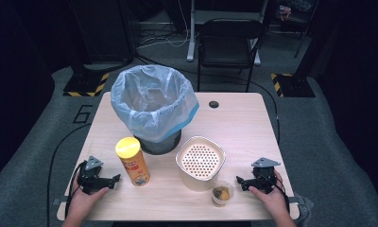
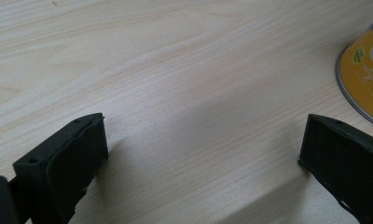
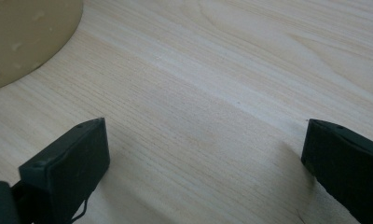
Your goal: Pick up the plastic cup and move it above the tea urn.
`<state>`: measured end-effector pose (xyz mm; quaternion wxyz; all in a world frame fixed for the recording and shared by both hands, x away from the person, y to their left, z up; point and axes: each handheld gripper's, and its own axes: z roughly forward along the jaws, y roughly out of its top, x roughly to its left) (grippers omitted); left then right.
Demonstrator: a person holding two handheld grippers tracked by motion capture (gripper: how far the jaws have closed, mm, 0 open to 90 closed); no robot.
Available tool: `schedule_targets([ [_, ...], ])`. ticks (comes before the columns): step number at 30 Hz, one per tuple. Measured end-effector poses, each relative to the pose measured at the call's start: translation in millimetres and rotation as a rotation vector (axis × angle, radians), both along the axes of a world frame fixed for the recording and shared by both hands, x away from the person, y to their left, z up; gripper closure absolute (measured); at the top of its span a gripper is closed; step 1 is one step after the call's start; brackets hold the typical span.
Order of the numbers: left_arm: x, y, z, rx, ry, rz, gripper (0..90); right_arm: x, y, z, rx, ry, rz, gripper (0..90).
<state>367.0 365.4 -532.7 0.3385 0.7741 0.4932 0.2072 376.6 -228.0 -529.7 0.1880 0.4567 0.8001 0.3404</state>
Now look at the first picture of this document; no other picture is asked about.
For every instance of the person's right hand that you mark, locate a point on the person's right hand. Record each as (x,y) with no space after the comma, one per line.
(272,200)

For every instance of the grey tape strip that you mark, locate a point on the grey tape strip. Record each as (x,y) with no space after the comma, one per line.
(295,200)
(59,201)

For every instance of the dark grey trash bin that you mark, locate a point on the dark grey trash bin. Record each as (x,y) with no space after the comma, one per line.
(160,145)

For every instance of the hazard-striped black stand base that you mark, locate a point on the hazard-striped black stand base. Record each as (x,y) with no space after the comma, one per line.
(86,84)
(292,85)

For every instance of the yellow chip can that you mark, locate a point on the yellow chip can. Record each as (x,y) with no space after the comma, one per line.
(135,167)

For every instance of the white metal desk frame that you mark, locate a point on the white metal desk frame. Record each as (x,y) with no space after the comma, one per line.
(192,34)

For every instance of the person's left hand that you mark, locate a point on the person's left hand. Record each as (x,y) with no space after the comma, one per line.
(84,201)

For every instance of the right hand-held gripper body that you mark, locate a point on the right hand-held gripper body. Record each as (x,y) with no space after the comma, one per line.
(263,179)

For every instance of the clear plastic cup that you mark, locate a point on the clear plastic cup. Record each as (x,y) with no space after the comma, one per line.
(222,195)

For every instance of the beige strainer container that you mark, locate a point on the beige strainer container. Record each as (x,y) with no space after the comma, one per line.
(200,164)

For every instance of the black metal stand column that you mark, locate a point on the black metal stand column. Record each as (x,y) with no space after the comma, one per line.
(99,31)

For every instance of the black folding chair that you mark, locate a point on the black folding chair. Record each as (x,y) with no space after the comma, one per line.
(228,41)

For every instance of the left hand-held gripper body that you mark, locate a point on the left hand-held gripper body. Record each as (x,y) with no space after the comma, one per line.
(91,181)

